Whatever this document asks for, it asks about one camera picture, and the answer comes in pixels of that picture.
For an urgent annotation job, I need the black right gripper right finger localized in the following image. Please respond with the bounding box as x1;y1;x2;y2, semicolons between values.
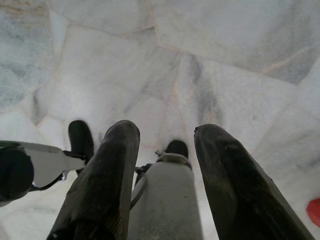
193;123;316;240

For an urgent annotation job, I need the silver robot right leg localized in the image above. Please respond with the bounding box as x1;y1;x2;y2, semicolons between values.
128;152;204;240

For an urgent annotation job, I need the black robot left foot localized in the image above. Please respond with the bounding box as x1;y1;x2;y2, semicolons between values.
67;119;95;161

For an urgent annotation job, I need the black robot foot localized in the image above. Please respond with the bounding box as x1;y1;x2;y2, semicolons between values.
164;139;189;159
67;119;95;161

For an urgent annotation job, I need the black robot right foot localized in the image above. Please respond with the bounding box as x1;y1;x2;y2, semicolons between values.
164;139;189;159

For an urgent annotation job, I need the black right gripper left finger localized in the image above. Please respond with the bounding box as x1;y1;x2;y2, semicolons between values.
46;119;141;240

